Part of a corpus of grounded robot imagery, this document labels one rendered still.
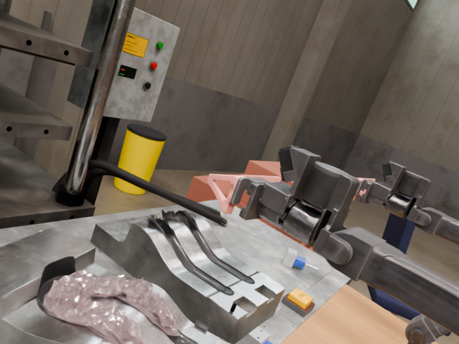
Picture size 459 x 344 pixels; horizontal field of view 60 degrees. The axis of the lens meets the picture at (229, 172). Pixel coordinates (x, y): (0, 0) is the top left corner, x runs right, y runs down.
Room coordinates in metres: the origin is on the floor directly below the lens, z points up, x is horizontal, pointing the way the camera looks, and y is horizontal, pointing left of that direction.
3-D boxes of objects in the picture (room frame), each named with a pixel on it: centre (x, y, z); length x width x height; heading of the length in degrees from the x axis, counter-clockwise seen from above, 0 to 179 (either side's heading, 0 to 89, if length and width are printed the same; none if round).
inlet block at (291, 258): (1.38, -0.37, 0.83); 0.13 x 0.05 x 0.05; 83
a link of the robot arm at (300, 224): (0.61, -0.14, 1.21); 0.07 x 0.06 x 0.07; 56
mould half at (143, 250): (1.02, 0.02, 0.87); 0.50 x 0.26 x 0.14; 61
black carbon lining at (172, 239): (1.00, 0.01, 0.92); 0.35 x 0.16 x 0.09; 61
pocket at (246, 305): (0.85, -0.15, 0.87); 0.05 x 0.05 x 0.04; 61
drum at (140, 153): (3.66, 0.86, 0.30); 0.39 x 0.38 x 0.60; 56
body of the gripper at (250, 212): (0.64, -0.09, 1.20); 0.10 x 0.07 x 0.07; 146
